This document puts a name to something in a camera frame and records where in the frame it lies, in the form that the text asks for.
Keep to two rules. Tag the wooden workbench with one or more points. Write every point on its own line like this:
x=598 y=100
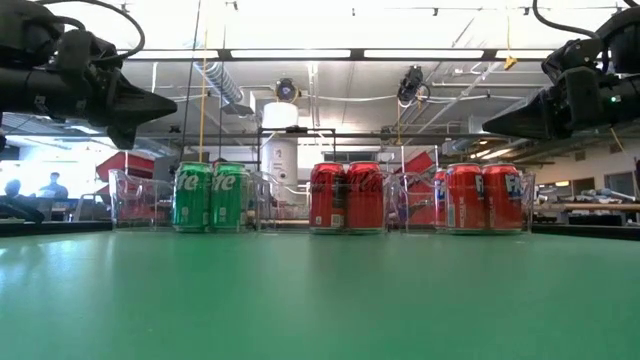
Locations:
x=590 y=206

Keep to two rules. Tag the white shelving rack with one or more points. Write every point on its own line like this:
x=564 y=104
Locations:
x=402 y=157

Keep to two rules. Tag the red storage bin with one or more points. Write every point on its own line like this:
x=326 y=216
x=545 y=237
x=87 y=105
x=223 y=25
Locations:
x=420 y=162
x=125 y=165

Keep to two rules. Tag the green Sprite can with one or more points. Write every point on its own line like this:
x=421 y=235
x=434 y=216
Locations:
x=230 y=200
x=192 y=200

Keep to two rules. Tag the red Coca-Cola can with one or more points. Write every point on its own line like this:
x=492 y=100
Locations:
x=365 y=200
x=327 y=200

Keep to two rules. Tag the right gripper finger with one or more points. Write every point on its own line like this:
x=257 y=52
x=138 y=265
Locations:
x=525 y=120

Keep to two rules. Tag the person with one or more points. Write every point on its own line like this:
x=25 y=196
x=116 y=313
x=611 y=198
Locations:
x=12 y=189
x=54 y=186

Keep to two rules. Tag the black horizontal crossbar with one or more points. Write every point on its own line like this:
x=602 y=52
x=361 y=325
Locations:
x=350 y=135

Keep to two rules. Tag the silver flexible air duct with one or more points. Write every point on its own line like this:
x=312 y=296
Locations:
x=222 y=80

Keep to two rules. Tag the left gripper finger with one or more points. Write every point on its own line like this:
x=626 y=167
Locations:
x=123 y=136
x=135 y=105

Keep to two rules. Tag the black aluminium table frame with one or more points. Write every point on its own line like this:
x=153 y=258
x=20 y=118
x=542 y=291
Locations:
x=585 y=231

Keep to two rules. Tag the white cylindrical tank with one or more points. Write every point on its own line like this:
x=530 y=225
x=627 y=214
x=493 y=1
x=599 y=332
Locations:
x=280 y=150

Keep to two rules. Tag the black hanging camera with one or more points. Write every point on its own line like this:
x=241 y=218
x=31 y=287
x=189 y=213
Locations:
x=411 y=84
x=286 y=90

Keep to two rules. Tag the yellow hanging hook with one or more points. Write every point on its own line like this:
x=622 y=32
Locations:
x=510 y=62

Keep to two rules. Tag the clear plastic bin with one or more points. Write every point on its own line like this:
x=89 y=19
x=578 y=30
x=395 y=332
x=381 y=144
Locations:
x=280 y=215
x=140 y=210
x=410 y=215

